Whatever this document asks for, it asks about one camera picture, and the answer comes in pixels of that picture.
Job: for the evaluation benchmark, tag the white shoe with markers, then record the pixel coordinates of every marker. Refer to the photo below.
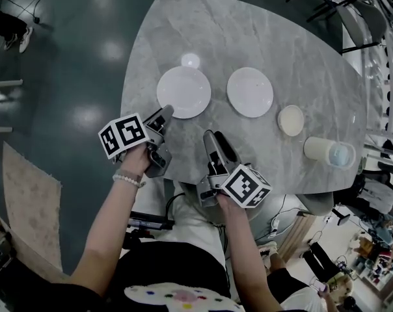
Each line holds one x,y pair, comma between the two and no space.
268,252

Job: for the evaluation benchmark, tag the black belt device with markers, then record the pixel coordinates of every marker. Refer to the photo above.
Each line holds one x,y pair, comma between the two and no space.
149,223

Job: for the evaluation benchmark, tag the person's left hand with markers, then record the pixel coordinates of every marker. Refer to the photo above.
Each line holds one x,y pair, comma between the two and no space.
134,162

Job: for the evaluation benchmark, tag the gray upholstered chair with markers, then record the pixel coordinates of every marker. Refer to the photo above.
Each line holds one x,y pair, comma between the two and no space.
265,216

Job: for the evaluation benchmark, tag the white lidded jug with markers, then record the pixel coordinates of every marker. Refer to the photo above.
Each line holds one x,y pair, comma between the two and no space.
330,153

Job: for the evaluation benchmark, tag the person's left forearm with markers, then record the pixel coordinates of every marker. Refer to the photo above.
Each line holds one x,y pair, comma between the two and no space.
108,226

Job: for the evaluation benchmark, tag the white power adapter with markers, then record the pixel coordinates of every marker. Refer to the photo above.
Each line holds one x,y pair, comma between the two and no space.
274,223

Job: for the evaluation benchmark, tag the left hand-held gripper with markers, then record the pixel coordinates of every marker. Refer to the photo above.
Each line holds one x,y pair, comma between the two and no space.
125,135

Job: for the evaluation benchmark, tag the beige rug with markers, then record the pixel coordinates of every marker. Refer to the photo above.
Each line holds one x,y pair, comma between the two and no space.
30,200

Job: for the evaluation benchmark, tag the gray chair with black legs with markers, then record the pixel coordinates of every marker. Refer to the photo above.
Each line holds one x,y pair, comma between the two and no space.
365,21

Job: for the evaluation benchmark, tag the black shirt with plush patch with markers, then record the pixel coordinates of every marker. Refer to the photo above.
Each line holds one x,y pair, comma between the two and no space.
170,265

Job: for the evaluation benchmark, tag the white trousers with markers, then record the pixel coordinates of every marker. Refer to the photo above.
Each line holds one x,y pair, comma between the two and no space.
190,219

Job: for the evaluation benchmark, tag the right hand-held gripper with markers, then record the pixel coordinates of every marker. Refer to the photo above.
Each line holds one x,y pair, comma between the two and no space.
245,187

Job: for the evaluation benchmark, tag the white table frame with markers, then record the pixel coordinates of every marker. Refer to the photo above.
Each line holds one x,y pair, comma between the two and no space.
1,83

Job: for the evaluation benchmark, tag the person's right forearm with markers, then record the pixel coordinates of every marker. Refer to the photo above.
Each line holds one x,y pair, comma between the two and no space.
245,239

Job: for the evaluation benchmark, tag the white metal rack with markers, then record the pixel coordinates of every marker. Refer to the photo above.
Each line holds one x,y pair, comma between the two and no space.
385,76

